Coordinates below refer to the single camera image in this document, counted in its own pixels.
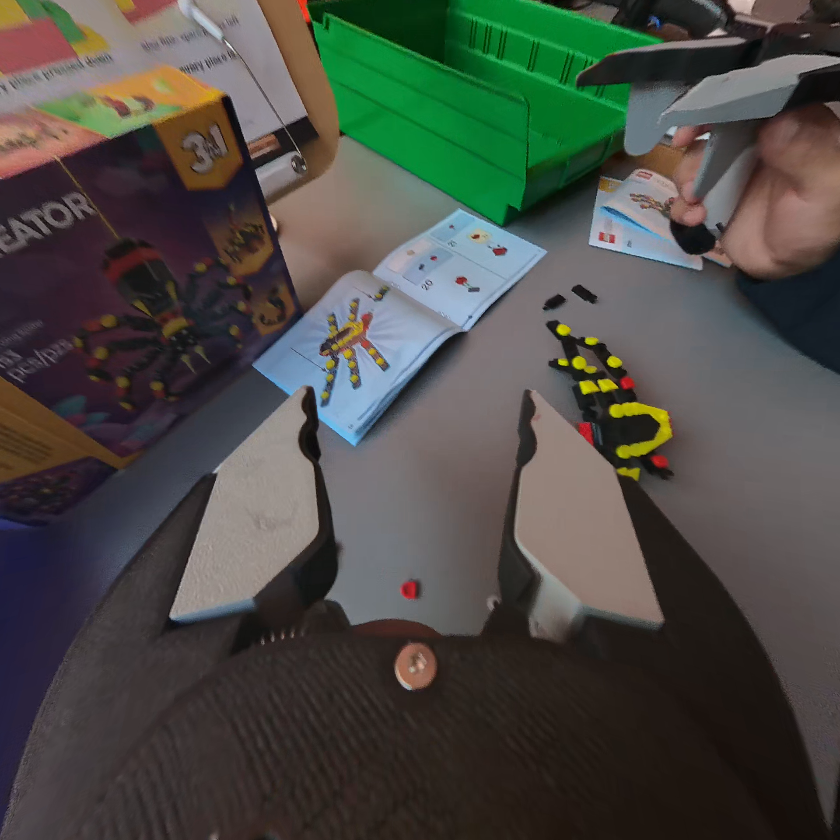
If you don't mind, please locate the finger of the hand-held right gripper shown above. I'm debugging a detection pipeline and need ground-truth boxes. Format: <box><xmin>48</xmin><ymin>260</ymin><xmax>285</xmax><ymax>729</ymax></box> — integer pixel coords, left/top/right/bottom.
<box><xmin>623</xmin><ymin>54</ymin><xmax>840</xmax><ymax>156</ymax></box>

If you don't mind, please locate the wooden display board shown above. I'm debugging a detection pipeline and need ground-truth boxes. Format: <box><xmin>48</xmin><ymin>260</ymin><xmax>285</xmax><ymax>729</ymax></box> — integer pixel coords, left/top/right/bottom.
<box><xmin>0</xmin><ymin>0</ymin><xmax>341</xmax><ymax>206</ymax></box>

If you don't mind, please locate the blue plastic bin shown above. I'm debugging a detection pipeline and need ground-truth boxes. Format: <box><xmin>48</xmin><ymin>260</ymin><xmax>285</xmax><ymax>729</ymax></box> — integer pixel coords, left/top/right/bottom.
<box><xmin>0</xmin><ymin>520</ymin><xmax>126</xmax><ymax>756</ymax></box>

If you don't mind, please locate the green plastic bin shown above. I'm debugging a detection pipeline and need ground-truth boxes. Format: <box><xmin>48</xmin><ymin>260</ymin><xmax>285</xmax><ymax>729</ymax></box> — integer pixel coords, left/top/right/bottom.
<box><xmin>308</xmin><ymin>0</ymin><xmax>664</xmax><ymax>227</ymax></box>

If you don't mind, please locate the open lego instruction booklet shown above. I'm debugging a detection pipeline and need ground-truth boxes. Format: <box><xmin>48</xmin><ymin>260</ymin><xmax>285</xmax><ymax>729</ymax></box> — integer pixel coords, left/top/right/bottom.
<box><xmin>252</xmin><ymin>209</ymin><xmax>547</xmax><ymax>447</ymax></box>

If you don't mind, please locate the purple yellow lego box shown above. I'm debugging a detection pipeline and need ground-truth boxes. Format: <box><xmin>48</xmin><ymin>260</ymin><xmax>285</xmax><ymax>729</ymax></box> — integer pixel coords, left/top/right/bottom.
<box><xmin>0</xmin><ymin>66</ymin><xmax>304</xmax><ymax>526</ymax></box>

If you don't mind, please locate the folded lego leaflet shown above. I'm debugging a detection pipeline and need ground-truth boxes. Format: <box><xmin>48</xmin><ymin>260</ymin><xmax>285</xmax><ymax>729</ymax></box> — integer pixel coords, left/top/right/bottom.
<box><xmin>588</xmin><ymin>168</ymin><xmax>732</xmax><ymax>271</ymax></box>

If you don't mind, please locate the person's right forearm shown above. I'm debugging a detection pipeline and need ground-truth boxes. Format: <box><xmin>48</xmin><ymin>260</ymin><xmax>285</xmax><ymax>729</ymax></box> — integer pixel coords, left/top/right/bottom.
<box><xmin>735</xmin><ymin>259</ymin><xmax>840</xmax><ymax>376</ymax></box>

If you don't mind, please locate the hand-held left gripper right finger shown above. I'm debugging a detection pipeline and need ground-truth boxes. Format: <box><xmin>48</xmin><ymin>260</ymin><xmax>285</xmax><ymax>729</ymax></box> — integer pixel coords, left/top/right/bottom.
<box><xmin>496</xmin><ymin>389</ymin><xmax>665</xmax><ymax>637</ymax></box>

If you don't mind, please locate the metal wire clip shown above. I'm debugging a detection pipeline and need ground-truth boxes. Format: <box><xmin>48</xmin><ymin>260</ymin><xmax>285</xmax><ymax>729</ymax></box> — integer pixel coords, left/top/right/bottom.
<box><xmin>177</xmin><ymin>0</ymin><xmax>309</xmax><ymax>175</ymax></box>

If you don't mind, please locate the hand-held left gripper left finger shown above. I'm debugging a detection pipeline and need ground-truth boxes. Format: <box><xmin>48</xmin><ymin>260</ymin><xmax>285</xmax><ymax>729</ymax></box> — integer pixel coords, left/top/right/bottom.
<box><xmin>168</xmin><ymin>386</ymin><xmax>341</xmax><ymax>623</ymax></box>

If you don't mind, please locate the black yellow lego spider model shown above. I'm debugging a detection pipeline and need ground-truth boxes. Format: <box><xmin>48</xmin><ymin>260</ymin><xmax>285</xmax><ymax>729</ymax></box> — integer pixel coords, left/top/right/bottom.
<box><xmin>546</xmin><ymin>319</ymin><xmax>676</xmax><ymax>481</ymax></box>

